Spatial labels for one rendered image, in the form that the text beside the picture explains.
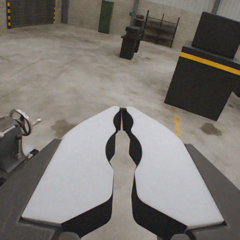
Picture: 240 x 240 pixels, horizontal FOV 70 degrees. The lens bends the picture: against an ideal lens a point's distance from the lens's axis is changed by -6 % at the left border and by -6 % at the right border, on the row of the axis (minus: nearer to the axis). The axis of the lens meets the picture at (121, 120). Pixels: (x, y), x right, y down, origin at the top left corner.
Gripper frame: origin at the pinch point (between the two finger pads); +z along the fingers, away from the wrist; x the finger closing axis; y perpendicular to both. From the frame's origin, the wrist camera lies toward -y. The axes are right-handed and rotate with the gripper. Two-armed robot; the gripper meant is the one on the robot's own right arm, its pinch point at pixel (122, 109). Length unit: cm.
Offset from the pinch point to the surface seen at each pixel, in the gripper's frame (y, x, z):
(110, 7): -12, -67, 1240
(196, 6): -58, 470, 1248
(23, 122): 43, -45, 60
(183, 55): 66, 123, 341
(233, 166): 184, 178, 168
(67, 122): 149, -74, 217
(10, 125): 39, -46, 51
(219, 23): 2, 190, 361
